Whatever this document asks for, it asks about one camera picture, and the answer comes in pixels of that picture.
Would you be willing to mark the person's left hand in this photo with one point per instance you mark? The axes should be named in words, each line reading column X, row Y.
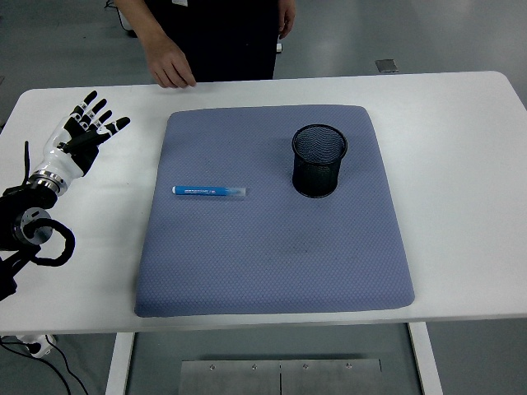
column 286, row 18

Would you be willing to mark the grey floor outlet plate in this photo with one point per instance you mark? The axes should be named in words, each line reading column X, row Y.
column 386, row 66

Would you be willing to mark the person's hand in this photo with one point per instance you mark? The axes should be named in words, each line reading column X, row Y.
column 169, row 61
column 286, row 18

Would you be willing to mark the grey metal plate with screws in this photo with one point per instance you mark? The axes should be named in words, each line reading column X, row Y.
column 247, row 378

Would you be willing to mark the white table leg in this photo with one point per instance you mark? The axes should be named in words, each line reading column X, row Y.
column 424, row 358
column 119, row 362

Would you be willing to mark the black mesh pen holder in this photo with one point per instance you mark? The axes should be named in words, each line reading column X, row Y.
column 315, row 177

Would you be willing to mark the person's right hand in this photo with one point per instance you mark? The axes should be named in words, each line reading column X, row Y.
column 169, row 61

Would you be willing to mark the white power strip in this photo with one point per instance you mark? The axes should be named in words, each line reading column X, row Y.
column 39, row 347

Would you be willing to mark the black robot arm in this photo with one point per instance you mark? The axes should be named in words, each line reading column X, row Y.
column 16, row 205

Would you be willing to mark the blue marker with clear cap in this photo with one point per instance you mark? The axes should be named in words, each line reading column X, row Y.
column 206, row 191

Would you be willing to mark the white floor foot bar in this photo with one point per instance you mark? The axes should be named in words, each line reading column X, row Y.
column 280, row 47

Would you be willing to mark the person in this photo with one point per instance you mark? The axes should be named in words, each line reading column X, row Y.
column 226, row 37

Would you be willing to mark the blue-grey quilted mat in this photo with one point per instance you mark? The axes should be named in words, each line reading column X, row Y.
column 267, row 255

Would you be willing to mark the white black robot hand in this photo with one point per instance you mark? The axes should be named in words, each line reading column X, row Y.
column 57, row 158

